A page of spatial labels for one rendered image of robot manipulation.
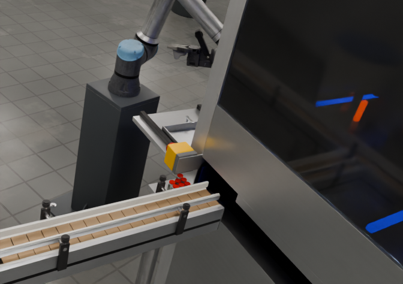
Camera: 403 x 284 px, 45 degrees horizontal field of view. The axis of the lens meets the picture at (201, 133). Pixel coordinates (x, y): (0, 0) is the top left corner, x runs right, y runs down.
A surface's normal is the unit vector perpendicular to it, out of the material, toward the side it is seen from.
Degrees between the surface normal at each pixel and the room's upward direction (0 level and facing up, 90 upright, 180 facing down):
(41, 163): 0
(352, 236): 90
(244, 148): 90
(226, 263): 90
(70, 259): 90
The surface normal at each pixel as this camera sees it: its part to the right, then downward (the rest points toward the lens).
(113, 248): 0.54, 0.54
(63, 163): 0.23, -0.83
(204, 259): -0.81, 0.13
